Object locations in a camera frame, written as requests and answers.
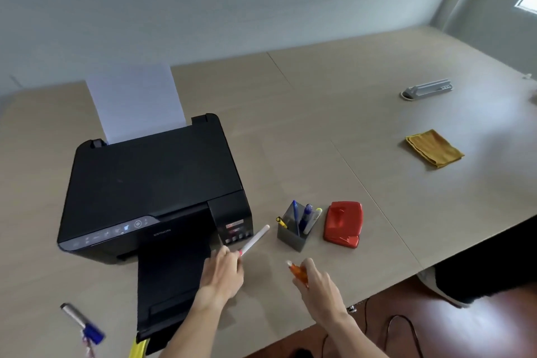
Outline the white highlighter with pink cap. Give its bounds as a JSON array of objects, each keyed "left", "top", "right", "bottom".
[{"left": 238, "top": 224, "right": 271, "bottom": 257}]

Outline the grey pen holder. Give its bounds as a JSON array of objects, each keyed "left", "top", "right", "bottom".
[{"left": 276, "top": 201, "right": 313, "bottom": 253}]

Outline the grey table cable box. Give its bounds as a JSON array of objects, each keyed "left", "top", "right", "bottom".
[{"left": 400, "top": 78, "right": 454, "bottom": 101}]

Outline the yellow utility knife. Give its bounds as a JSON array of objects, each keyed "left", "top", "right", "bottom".
[{"left": 128, "top": 336, "right": 151, "bottom": 358}]

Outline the red hole punch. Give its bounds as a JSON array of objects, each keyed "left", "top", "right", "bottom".
[{"left": 323, "top": 201, "right": 364, "bottom": 249}]

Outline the person's right hand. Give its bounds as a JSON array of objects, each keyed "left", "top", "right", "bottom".
[{"left": 292, "top": 258, "right": 351, "bottom": 327}]

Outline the white paper sheet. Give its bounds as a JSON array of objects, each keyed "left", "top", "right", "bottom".
[{"left": 85, "top": 64, "right": 187, "bottom": 145}]

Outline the person's left forearm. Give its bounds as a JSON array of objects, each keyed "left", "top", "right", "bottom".
[{"left": 159, "top": 290, "right": 229, "bottom": 358}]

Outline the white highlighter with green cap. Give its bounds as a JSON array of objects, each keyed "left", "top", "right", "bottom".
[{"left": 303, "top": 207, "right": 323, "bottom": 235}]

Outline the person's left hand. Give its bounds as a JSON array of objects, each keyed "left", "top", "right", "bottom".
[{"left": 197, "top": 246, "right": 245, "bottom": 308}]

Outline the blue white marker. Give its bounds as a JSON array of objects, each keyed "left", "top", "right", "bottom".
[{"left": 298, "top": 204, "right": 314, "bottom": 233}]

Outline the thin floor cable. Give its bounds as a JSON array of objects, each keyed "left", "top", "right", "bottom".
[{"left": 321, "top": 299, "right": 420, "bottom": 358}]

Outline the black printer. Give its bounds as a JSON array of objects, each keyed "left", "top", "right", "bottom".
[{"left": 57, "top": 113, "right": 254, "bottom": 356}]

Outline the small orange glue bottle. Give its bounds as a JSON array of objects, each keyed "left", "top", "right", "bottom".
[{"left": 286, "top": 260, "right": 310, "bottom": 289}]

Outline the yellow cloth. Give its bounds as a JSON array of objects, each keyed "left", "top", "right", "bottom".
[{"left": 405, "top": 129, "right": 465, "bottom": 169}]

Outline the grey marker with blue cap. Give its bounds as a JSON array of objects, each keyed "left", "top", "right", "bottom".
[{"left": 60, "top": 303, "right": 106, "bottom": 345}]

